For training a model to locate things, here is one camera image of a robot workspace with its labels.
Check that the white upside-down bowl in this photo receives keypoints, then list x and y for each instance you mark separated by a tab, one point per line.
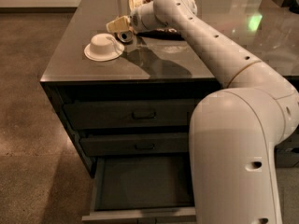
103	47

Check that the middle left drawer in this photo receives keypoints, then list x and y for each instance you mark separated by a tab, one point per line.
135	144

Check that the sea salt chip bag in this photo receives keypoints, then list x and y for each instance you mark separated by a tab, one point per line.
179	14

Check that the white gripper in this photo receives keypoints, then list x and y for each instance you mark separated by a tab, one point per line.
140	20

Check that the open bottom left drawer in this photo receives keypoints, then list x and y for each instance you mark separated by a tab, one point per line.
154	189

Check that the top left drawer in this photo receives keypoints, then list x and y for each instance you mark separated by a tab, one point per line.
129	114

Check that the grey drawer cabinet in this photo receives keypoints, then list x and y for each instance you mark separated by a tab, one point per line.
156	66

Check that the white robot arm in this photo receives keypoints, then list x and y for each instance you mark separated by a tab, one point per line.
233	131

